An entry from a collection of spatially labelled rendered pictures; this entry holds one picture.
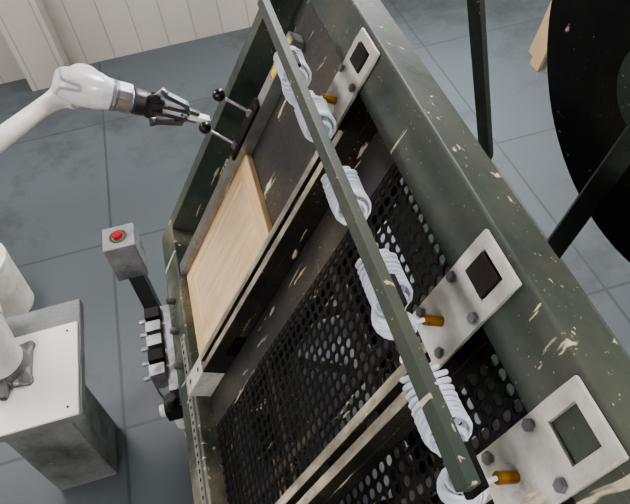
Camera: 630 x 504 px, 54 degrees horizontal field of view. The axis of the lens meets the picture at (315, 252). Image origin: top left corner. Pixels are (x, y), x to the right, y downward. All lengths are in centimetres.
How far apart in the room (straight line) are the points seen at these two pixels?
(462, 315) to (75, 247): 319
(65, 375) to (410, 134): 164
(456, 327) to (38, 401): 172
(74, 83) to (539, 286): 139
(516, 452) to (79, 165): 389
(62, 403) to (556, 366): 180
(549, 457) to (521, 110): 369
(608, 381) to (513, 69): 405
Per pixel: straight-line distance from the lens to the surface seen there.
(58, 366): 238
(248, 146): 191
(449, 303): 90
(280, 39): 123
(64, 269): 378
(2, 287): 349
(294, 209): 143
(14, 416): 236
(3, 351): 230
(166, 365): 225
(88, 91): 186
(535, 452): 80
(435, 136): 101
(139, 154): 432
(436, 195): 97
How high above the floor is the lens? 258
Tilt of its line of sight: 49 degrees down
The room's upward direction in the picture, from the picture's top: 8 degrees counter-clockwise
